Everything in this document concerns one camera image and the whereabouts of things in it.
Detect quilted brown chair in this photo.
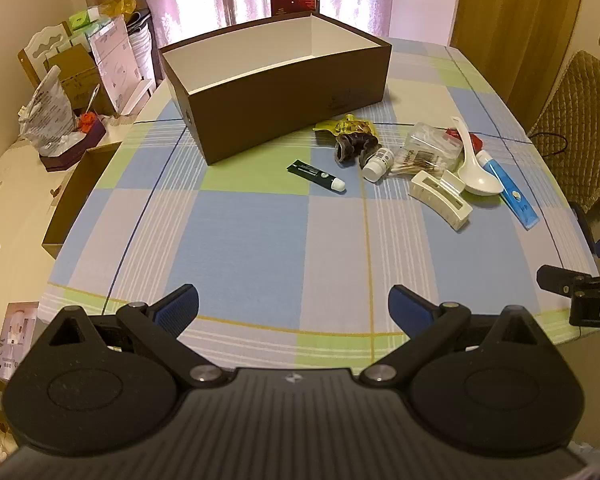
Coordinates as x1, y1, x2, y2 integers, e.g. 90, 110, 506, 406
527, 50, 600, 216

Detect cream hair claw clip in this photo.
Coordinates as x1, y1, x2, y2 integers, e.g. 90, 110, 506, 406
408, 170, 473, 232

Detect cotton swab bag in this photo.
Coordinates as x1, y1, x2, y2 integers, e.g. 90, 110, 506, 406
390, 145, 453, 178

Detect cream printed bedsheet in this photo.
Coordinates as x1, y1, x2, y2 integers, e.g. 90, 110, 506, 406
0, 87, 153, 461

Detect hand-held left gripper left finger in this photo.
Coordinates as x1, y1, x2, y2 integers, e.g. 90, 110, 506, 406
45, 284, 233, 389

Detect white bucket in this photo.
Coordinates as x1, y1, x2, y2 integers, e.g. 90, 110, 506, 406
127, 22, 156, 86

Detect brown cardboard box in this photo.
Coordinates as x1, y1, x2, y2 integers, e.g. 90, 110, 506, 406
159, 10, 393, 166

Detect black cable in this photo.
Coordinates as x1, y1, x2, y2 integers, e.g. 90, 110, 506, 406
527, 131, 569, 157

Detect red gift box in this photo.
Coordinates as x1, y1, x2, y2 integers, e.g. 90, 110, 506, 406
271, 0, 322, 19

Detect pale pink carton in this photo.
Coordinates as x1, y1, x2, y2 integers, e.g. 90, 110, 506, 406
0, 302, 41, 386

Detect wooden door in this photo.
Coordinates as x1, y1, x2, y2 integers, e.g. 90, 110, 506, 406
450, 0, 589, 128

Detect white chair back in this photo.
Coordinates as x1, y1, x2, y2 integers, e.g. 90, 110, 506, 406
17, 22, 73, 83

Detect tan cardboard carton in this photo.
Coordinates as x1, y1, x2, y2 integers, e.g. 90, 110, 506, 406
42, 44, 118, 116

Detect green tissue packs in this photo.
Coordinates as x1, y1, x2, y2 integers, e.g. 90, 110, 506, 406
69, 7, 113, 36

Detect purple box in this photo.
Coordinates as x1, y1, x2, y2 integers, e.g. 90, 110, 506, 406
39, 117, 107, 172

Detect yellow plastic bag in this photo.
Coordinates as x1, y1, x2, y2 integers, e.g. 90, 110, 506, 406
97, 0, 138, 18

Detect yellow snack packet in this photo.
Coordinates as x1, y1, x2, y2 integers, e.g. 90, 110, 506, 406
314, 115, 378, 143

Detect white ceramic spoon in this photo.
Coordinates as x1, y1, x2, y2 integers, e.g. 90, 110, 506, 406
450, 116, 505, 197

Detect brown box lid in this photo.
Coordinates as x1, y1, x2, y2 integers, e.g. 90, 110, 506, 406
41, 141, 123, 261

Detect dark brown hair scrunchie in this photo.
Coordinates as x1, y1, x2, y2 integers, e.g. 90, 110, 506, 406
334, 132, 378, 166

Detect clear plastic box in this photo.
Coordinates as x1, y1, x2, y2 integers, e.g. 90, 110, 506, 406
405, 121, 463, 171

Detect small red packet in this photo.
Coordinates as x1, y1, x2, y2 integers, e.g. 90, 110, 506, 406
445, 128, 482, 153

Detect small white bottle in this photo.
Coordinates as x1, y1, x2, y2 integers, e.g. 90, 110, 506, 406
362, 147, 395, 182

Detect pink and white package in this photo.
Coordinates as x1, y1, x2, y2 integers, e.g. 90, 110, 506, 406
90, 15, 146, 113

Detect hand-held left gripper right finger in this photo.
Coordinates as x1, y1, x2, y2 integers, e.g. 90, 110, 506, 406
359, 284, 542, 389

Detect dark green tube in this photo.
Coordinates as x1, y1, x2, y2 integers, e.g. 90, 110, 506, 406
286, 159, 347, 195

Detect blue toothpaste tube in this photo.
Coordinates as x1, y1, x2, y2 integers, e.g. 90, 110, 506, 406
477, 152, 540, 231

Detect crumpled plastic bag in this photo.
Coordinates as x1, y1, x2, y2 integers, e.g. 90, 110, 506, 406
19, 65, 78, 156

